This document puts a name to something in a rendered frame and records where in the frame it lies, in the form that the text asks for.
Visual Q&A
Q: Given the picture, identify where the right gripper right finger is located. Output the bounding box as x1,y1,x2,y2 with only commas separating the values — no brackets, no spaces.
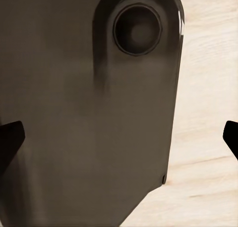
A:
223,120,238,159

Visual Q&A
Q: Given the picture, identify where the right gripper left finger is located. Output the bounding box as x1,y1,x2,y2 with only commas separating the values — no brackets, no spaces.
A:
0,121,25,180

